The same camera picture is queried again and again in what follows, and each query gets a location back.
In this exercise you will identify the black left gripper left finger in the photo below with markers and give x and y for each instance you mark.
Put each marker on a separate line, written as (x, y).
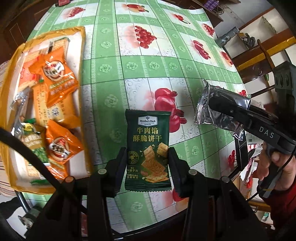
(106, 182)

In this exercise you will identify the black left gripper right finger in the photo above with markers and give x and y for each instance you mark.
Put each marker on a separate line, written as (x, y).
(191, 183)

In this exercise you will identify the dark green beef cracker bag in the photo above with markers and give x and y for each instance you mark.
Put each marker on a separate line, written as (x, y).
(147, 151)

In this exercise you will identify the silver foil snack bag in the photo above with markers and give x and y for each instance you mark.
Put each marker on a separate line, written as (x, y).
(217, 106)

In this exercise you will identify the green pea snack bag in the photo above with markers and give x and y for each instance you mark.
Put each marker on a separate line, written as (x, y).
(33, 136)

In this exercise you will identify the orange snack bag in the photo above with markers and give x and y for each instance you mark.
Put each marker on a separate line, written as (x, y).
(60, 81)
(62, 145)

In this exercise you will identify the green-edged clear cracker pack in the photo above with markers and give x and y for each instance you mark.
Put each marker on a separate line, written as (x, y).
(37, 171)

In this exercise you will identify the person's right hand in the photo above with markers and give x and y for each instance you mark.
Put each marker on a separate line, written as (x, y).
(275, 170)

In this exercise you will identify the wooden chair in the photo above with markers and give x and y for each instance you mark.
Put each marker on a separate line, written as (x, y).
(257, 62)

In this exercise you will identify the yellow orange cracker pack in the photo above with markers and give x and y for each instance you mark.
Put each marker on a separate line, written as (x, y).
(62, 112)

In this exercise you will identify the yellow cardboard tray box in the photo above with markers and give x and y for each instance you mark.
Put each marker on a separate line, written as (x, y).
(19, 105)

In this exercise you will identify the green fruit-pattern tablecloth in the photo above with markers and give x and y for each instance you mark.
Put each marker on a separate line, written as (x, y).
(149, 55)

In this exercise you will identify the red orange cracker pack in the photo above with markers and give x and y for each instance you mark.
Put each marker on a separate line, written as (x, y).
(27, 79)

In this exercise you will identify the small dark jar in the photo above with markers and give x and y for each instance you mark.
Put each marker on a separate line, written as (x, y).
(62, 2)

